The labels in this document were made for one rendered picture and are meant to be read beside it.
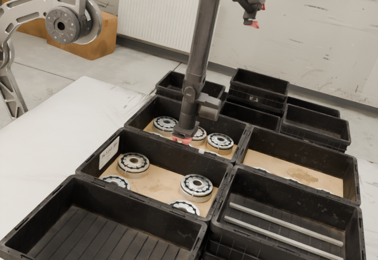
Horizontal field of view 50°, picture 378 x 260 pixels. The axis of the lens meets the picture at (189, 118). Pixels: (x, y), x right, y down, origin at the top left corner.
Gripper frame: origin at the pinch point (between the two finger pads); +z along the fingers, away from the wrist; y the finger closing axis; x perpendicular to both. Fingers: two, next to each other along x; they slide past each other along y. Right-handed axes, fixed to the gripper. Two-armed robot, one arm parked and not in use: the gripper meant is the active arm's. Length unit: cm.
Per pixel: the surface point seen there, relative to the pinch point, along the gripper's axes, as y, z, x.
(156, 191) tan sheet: -21.9, 3.9, 0.2
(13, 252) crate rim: -68, -7, 15
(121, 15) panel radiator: 281, 50, 166
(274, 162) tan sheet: 17.1, 4.5, -32.2
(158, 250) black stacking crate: -43.3, 4.0, -9.8
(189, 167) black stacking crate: -9.6, 0.3, -6.2
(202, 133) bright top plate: 15.3, 1.3, -2.9
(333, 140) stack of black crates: 102, 31, -62
